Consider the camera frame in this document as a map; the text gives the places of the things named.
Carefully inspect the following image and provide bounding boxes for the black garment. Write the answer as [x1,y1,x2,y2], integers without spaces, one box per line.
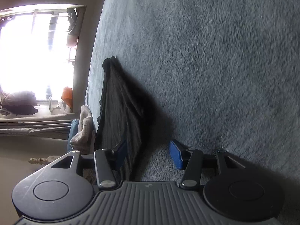
[94,56,154,181]

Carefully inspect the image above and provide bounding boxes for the folded clothes pile on sill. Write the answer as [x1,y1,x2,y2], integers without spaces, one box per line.
[1,91,38,116]

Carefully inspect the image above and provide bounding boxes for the hanging dark clothes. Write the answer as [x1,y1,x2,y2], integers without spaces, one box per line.
[67,8,78,47]

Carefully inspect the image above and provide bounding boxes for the beige checked knit garment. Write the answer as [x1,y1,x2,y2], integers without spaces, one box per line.
[70,105,96,155]

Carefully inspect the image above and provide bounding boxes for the blue duvet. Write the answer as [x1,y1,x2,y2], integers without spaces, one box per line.
[67,119,79,152]

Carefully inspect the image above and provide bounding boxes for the orange item on windowsill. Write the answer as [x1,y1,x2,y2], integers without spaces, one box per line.
[61,87,73,109]

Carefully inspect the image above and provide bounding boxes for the grey fleece bed blanket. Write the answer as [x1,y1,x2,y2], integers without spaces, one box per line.
[87,0,299,224]

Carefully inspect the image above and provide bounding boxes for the wooden bed post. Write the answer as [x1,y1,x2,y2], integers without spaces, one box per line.
[28,156,60,165]

